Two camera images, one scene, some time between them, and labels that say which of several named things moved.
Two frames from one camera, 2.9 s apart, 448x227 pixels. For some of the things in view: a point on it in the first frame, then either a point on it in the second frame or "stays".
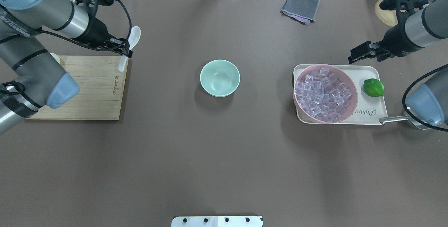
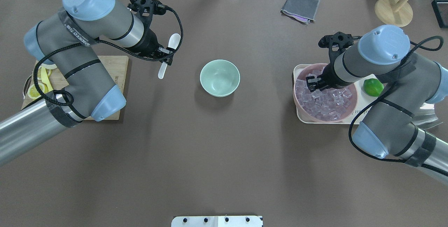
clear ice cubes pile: (322, 96) stays
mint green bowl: (219, 78) stays
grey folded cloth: (300, 8) stays
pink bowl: (324, 94) stays
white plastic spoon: (134, 38) → (174, 42)
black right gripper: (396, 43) → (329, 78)
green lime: (373, 87) stays
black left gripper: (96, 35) → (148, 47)
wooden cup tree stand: (388, 17) stays
